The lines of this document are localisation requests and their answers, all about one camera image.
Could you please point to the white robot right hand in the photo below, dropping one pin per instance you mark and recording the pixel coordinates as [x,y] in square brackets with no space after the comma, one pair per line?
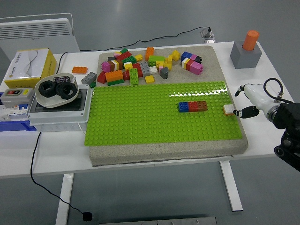
[256,97]

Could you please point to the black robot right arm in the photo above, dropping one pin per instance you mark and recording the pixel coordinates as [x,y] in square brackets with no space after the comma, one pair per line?
[289,117]

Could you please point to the brown toy brick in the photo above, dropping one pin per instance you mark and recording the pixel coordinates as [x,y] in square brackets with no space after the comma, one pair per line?
[202,106]

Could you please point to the white orange pink brick row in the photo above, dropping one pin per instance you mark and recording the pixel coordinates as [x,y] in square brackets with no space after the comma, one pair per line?
[195,66]

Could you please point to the blue toy brick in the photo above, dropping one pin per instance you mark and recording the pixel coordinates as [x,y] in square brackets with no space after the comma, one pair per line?
[183,107]

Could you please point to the blue pink black brick row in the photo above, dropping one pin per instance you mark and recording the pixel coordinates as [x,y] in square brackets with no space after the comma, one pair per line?
[187,56]

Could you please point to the yellow slope toy brick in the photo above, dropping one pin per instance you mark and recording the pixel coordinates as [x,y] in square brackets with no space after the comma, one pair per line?
[175,55]

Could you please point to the tall yellow toy brick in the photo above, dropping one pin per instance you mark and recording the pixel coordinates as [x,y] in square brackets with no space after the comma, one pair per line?
[168,62]

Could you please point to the grey slope toy brick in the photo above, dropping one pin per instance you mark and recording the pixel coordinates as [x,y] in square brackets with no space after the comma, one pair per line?
[164,73]

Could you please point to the small white toy brick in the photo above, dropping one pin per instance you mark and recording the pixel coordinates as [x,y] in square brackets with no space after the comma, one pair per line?
[153,69]

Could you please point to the lime green toy brick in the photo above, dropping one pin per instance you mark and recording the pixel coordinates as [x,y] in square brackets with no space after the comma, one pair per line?
[155,60]

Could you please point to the flat yellow toy brick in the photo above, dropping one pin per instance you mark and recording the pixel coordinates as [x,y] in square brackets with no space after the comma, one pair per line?
[150,79]

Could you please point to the grey studded toy brick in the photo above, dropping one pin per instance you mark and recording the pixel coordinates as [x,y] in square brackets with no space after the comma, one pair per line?
[145,68]

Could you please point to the tall orange toy brick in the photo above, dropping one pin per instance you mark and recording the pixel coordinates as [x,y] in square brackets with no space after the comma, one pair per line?
[149,54]

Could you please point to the green studded baseplate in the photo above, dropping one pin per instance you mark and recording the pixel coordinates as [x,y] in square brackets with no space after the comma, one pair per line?
[140,117]

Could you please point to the long red toy brick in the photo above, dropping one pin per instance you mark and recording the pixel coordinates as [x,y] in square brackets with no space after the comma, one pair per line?
[138,69]

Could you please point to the lime green flat plate brick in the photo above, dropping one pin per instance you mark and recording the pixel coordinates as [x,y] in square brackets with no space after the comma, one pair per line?
[134,77]

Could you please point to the small yellow toy brick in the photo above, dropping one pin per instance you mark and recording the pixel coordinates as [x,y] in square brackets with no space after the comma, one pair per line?
[138,57]

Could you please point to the yellow square toy brick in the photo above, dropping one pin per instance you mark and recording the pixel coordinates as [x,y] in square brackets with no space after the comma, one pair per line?
[128,66]

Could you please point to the dark green toy brick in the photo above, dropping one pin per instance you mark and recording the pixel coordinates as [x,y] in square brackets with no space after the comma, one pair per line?
[129,60]

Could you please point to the large red toy brick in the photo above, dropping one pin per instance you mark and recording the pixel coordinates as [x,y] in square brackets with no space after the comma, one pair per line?
[124,56]

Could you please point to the dark green flat brick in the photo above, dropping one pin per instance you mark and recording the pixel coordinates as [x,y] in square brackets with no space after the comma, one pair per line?
[115,82]

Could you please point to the brown white striped brick stack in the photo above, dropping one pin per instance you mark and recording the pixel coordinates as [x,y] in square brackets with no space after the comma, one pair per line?
[116,65]

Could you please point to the wide orange toy brick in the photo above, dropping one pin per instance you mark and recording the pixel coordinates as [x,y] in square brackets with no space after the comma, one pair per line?
[114,75]

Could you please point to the pink toy brick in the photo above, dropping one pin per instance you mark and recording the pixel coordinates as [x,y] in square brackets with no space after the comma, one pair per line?
[105,66]

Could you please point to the red slope toy brick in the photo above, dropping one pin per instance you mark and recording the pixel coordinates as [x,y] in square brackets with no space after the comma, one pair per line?
[102,77]

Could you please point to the small dark green brick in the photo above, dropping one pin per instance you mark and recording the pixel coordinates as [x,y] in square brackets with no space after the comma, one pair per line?
[93,84]

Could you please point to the long grey toy brick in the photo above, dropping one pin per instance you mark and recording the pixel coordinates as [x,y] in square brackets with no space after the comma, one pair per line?
[89,78]

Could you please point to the orange flat toy brick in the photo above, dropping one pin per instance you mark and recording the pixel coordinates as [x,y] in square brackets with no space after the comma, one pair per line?
[79,69]

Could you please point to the grey block holder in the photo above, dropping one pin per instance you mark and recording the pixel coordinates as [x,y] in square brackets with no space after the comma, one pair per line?
[245,58]

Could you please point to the orange cylinder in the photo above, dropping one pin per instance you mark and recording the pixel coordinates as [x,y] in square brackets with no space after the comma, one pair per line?
[250,39]

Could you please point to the silver table clamp socket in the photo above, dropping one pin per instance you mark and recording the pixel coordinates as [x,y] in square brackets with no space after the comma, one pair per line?
[207,35]

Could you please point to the white table leg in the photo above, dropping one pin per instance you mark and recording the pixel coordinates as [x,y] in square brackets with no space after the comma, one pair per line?
[232,187]
[64,199]

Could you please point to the grey foam mat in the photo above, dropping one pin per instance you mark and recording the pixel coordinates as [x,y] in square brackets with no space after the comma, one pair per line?
[164,153]

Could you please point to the grey metal plate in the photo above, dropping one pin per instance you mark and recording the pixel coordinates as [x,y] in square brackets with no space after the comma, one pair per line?
[159,221]

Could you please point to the large black plastic nut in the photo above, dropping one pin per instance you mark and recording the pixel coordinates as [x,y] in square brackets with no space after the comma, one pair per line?
[70,92]
[43,91]

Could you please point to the purple circuit board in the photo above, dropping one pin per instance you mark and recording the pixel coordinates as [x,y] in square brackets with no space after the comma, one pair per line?
[61,79]

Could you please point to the white oval bowl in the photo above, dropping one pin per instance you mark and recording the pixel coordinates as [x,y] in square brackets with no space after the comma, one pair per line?
[50,102]

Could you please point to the white panel heater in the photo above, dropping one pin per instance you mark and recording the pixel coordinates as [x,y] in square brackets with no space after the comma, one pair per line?
[35,35]

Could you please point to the yellow white tissue box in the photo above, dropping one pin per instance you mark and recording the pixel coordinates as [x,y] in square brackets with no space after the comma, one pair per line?
[25,65]

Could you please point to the white circuit breaker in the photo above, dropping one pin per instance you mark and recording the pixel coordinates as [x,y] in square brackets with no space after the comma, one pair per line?
[14,112]

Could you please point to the blue plastic bin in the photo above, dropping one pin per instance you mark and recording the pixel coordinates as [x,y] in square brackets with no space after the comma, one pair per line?
[14,126]

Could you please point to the grey electrical enclosure box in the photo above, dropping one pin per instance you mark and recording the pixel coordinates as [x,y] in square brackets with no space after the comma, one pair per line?
[58,116]

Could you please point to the grey push button switch box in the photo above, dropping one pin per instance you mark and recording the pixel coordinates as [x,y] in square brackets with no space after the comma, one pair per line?
[16,96]

